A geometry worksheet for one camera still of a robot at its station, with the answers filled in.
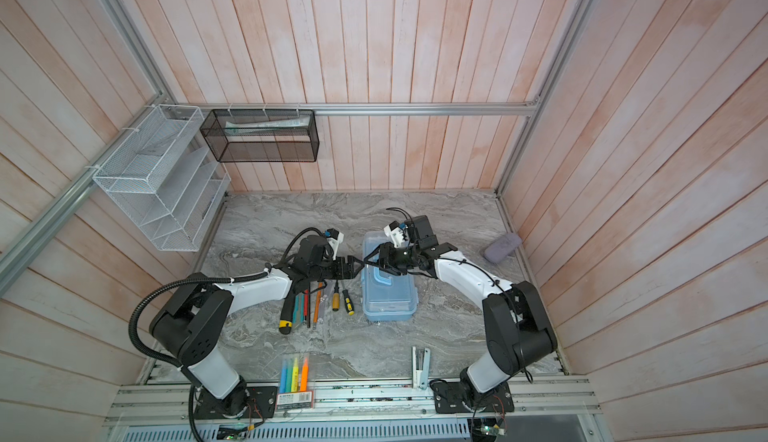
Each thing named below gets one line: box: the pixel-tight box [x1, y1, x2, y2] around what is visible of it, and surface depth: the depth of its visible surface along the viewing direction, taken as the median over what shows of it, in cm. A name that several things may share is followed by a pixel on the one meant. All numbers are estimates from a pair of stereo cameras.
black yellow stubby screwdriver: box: [342, 289, 355, 316], surface depth 90 cm
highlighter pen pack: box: [276, 353, 314, 410], surface depth 78 cm
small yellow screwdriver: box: [332, 279, 341, 312], surface depth 92 cm
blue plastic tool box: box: [362, 231, 419, 322], surface depth 84 cm
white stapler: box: [412, 346, 431, 390], surface depth 78 cm
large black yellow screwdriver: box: [278, 295, 295, 335], surface depth 88 cm
